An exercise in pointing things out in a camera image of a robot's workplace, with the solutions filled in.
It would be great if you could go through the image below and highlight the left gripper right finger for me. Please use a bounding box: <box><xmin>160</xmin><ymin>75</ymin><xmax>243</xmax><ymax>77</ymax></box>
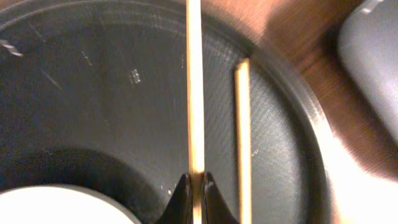
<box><xmin>201</xmin><ymin>172</ymin><xmax>239</xmax><ymax>224</ymax></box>

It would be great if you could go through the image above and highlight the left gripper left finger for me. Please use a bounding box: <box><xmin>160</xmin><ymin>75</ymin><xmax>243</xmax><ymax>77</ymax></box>
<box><xmin>155</xmin><ymin>173</ymin><xmax>193</xmax><ymax>224</ymax></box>

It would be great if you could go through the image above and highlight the wooden chopstick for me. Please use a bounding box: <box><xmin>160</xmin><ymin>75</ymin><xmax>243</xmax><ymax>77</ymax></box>
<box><xmin>234</xmin><ymin>58</ymin><xmax>252</xmax><ymax>224</ymax></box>
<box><xmin>186</xmin><ymin>0</ymin><xmax>205</xmax><ymax>224</ymax></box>

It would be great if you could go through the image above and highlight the white plate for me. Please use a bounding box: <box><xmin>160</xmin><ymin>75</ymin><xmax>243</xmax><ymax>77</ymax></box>
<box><xmin>1</xmin><ymin>184</ymin><xmax>141</xmax><ymax>224</ymax></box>

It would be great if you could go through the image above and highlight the round black tray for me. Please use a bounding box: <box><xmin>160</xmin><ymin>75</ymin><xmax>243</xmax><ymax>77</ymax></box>
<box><xmin>1</xmin><ymin>1</ymin><xmax>331</xmax><ymax>223</ymax></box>

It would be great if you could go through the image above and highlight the black rectangular tray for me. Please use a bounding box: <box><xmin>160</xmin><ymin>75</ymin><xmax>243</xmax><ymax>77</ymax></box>
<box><xmin>338</xmin><ymin>0</ymin><xmax>397</xmax><ymax>141</ymax></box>

